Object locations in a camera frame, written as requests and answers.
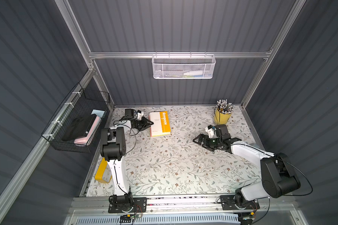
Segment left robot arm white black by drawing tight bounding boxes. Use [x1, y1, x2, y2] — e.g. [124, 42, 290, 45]
[100, 109, 154, 214]

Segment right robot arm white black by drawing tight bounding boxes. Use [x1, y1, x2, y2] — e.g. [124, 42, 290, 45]
[193, 125, 301, 210]

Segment yellow pencil cup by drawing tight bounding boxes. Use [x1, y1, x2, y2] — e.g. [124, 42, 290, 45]
[214, 108, 232, 125]

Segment bundle of pencils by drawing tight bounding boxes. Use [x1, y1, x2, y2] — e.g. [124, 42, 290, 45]
[216, 99, 234, 114]

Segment light blue sticky notes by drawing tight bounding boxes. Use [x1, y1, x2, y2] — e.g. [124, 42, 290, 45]
[91, 109, 105, 118]

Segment black pouch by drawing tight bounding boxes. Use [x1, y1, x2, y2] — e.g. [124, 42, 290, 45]
[62, 115, 92, 141]

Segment yellow framed box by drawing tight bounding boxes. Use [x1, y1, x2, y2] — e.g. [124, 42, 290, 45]
[94, 158, 112, 184]

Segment white tube in basket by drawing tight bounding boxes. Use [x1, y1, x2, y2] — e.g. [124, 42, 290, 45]
[183, 70, 204, 77]

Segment white wire mesh basket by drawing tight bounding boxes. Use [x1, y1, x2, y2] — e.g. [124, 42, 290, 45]
[152, 54, 217, 79]

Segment black wire wall basket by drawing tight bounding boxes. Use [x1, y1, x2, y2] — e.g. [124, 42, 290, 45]
[41, 84, 110, 153]

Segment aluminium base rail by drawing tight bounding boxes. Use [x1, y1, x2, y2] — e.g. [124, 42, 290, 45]
[68, 194, 298, 216]

